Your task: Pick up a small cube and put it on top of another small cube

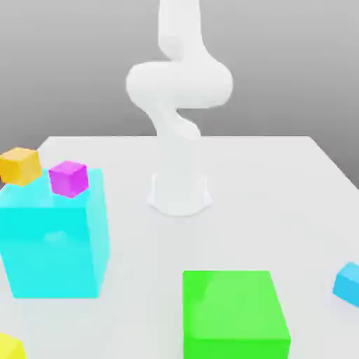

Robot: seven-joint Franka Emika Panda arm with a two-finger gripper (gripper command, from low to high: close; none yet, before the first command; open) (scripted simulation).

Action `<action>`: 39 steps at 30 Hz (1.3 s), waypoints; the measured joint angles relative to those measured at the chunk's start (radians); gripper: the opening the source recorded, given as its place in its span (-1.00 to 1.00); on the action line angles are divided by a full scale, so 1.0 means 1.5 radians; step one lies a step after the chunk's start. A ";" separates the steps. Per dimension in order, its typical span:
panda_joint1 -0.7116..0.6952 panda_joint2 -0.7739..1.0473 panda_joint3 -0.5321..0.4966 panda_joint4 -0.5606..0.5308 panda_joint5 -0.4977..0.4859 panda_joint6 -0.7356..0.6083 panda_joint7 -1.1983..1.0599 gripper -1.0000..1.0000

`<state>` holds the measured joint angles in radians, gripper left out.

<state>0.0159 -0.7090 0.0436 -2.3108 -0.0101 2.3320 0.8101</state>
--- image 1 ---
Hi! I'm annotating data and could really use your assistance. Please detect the small magenta cube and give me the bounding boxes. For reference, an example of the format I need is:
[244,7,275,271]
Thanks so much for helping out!
[48,160,90,199]

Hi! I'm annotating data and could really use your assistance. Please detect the small orange cube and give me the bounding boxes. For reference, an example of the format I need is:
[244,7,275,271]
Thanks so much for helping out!
[0,147,43,188]

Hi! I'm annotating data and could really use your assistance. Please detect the small blue cube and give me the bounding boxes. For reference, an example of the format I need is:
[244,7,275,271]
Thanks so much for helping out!
[332,261,359,309]

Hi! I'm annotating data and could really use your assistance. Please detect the small yellow cube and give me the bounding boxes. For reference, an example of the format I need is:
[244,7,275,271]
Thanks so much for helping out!
[0,332,27,359]

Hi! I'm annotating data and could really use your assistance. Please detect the large green box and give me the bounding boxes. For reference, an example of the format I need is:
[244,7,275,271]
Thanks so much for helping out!
[182,269,292,359]

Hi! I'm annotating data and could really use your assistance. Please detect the large cyan box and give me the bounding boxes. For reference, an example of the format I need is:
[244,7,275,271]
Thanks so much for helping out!
[0,168,111,299]

